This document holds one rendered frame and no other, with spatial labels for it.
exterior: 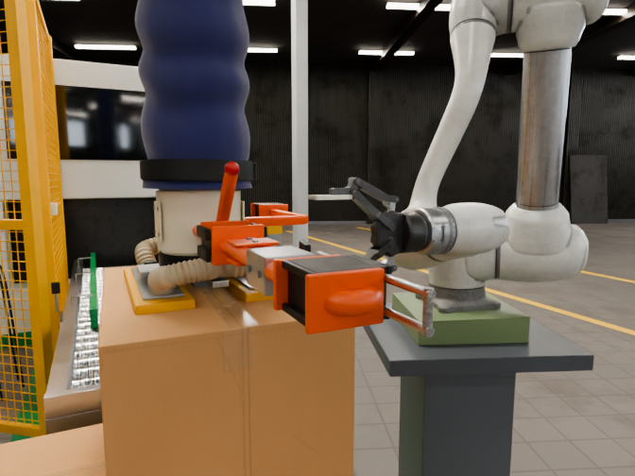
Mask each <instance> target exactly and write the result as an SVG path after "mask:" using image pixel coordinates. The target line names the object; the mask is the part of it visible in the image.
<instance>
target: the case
mask: <svg viewBox="0 0 635 476"><path fill-rule="evenodd" d="M134 267H137V265H136V266H123V267H110V268H104V274H103V286H102V299H101V312H100V324H99V336H98V363H99V378H100V393H101V408H102V422H103V437H104V452H105V467H106V476H353V441H354V363H355V328H349V329H344V330H338V331H327V332H321V333H314V334H307V333H306V332H305V326H303V325H302V324H301V323H300V322H299V321H297V320H296V319H294V318H293V317H292V316H290V315H289V314H287V313H286V312H284V311H283V310H279V311H276V310H275V309H274V308H273V299H266V300H257V301H250V302H245V301H244V300H243V299H242V298H240V297H239V296H237V295H236V294H235V293H234V292H233V291H232V290H231V289H230V288H229V287H217V288H213V287H212V286H209V287H199V288H194V286H193V285H192V284H191V282H190V284H188V283H186V284H185V285H183V286H184V287H185V288H186V290H187V291H188V292H189V293H190V295H191V296H192V297H193V298H194V299H195V301H196V308H194V309H186V310H177V311H170V312H161V313H154V314H138V315H136V314H135V313H134V309H133V306H132V303H131V299H130V296H129V290H128V287H127V284H126V281H125V277H124V269H128V268H134Z"/></svg>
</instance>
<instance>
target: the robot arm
mask: <svg viewBox="0 0 635 476"><path fill-rule="evenodd" d="M608 4H609V0H452V4H451V9H450V18H449V29H450V43H451V47H452V52H453V58H454V64H455V85H454V88H453V92H452V95H451V98H450V100H449V103H448V106H447V108H446V110H445V112H444V114H443V117H442V119H441V121H440V124H439V126H438V130H437V132H436V134H435V137H434V139H433V141H432V143H431V145H430V148H429V150H428V152H427V155H426V157H425V159H424V162H423V164H422V166H421V169H420V172H419V174H418V177H417V180H416V183H415V186H414V189H413V193H412V196H411V200H410V204H409V206H408V208H407V209H406V210H404V211H402V212H395V205H396V203H397V202H399V198H398V197H397V196H395V195H388V194H386V193H384V192H383V191H381V190H379V189H377V188H376V187H374V186H372V185H371V184H369V183H367V182H365V181H364V180H362V179H360V178H348V185H347V187H345V188H331V189H329V194H328V195H308V199H312V200H334V199H351V200H352V201H353V202H354V203H355V204H356V205H357V206H358V207H359V208H360V209H361V210H362V211H363V212H364V213H366V214H367V215H368V217H369V219H370V220H372V221H373V223H372V226H370V230H371V237H370V242H371V243H372V246H371V247H370V248H369V249H368V252H367V253H366V254H365V256H364V257H365V258H368V259H371V260H374V261H377V260H378V259H380V258H382V257H383V256H384V255H385V256H386V259H385V260H384V261H382V263H383V264H389V265H392V272H394V271H396V270H397V269H398V267H401V268H405V269H408V270H421V269H426V268H428V273H429V286H428V287H433V288H434V290H435V291H436V296H435V298H434V308H436V309H437V310H438V312H439V313H443V314H449V313H453V312H463V311H473V310H484V309H500V308H501V302H499V301H497V300H494V299H492V298H489V297H487V296H486V292H485V281H489V280H494V279H496V280H505V281H523V282H548V281H560V280H564V279H568V278H570V277H572V276H575V275H576V274H578V273H579V272H580V271H582V270H583V269H584V268H585V265H586V263H587V260H588V255H589V242H588V239H587V237H586V235H585V233H584V231H583V230H582V229H581V228H580V227H579V226H577V225H571V222H570V215H569V213H568V212H567V210H566V209H565V208H564V207H563V206H562V205H561V204H560V203H558V198H559V186H560V176H561V165H562V153H563V142H564V131H565V120H566V115H567V104H568V93H569V82H570V71H571V60H572V47H573V46H576V45H577V44H578V42H579V40H580V38H581V35H582V33H583V30H584V28H585V26H587V25H591V24H593V23H594V22H596V21H597V20H598V19H599V18H600V17H601V16H602V15H603V13H604V11H605V10H606V9H607V7H608ZM514 32H516V38H517V42H518V46H519V48H520V50H521V51H522V52H523V80H522V99H521V117H520V135H519V153H518V172H517V190H516V202H514V203H513V204H512V205H511V206H510V207H509V208H508V209H507V210H506V213H504V212H503V211H502V210H501V209H499V208H497V207H494V206H491V205H489V204H484V203H476V202H463V203H454V204H449V205H446V206H444V207H438V206H437V195H438V187H439V184H440V182H441V180H442V178H443V175H444V173H445V171H446V169H447V167H448V165H449V163H450V161H451V159H452V157H453V155H454V153H455V151H456V149H457V147H458V145H459V143H460V141H461V139H462V137H463V135H464V133H465V131H466V129H467V127H468V124H469V122H470V121H471V119H472V116H473V114H474V112H475V109H476V107H477V104H478V102H479V99H480V96H481V93H482V91H483V88H484V84H485V80H486V76H487V72H488V68H489V60H490V55H491V51H492V48H493V45H494V42H495V37H496V36H498V35H502V34H507V33H514ZM357 189H359V190H361V191H362V192H364V193H366V194H368V195H369V196H372V197H374V198H375V199H377V200H379V201H383V204H384V206H386V207H387V211H385V212H384V213H381V212H379V211H378V210H377V209H376V208H375V207H374V206H373V205H372V204H371V203H370V202H369V201H368V200H367V199H366V198H365V197H364V196H363V195H362V194H361V193H360V192H359V191H358V190H357ZM397 266H398V267H397Z"/></svg>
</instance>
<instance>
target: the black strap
mask: <svg viewBox="0 0 635 476"><path fill-rule="evenodd" d="M228 162H236V163H237V164H238V165H239V169H240V170H239V173H238V178H237V181H244V180H253V179H257V163H256V162H252V161H239V160H206V159H152V160H141V161H140V179H142V180H162V181H223V177H224V171H225V170H224V168H225V165H226V163H228Z"/></svg>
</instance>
